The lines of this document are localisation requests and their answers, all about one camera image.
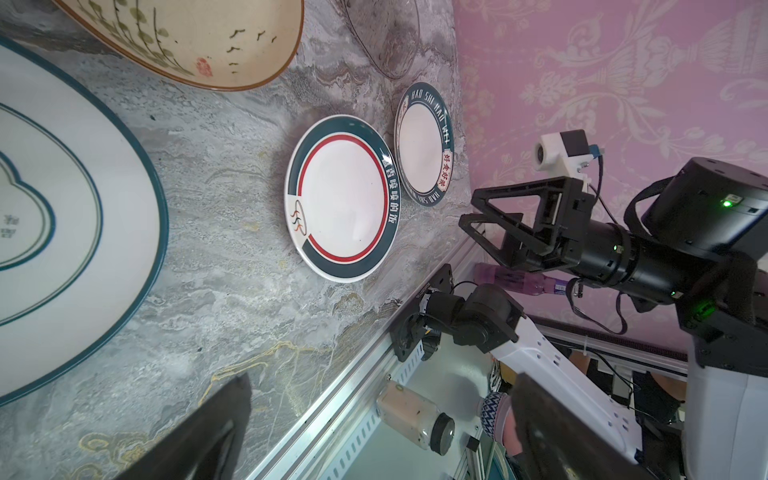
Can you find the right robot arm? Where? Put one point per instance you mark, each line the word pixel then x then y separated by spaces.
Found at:
pixel 696 248

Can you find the white plate dark lettered rim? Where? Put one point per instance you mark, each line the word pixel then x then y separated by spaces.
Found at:
pixel 424 144

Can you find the white plate red green rim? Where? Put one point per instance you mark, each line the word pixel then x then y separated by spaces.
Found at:
pixel 342 198

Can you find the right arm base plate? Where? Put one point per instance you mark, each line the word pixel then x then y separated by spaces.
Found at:
pixel 410 321

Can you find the clear glass plate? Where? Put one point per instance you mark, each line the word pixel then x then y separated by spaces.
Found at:
pixel 406 41

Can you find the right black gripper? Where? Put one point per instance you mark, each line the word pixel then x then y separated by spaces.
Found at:
pixel 554 219

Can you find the white slotted cable duct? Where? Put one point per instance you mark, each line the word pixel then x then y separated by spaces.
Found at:
pixel 366 421

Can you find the purple drink bottle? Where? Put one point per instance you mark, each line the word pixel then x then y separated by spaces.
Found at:
pixel 516 281

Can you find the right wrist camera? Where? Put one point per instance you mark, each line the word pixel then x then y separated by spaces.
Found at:
pixel 565 154

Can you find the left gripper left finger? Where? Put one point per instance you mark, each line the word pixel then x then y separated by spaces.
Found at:
pixel 207 444

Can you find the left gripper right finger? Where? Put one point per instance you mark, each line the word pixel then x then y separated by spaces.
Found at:
pixel 557 445

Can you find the white plate green line pattern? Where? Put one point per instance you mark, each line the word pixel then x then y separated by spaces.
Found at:
pixel 84 222

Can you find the beige plate floral pattern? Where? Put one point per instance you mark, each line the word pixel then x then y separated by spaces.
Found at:
pixel 225 45

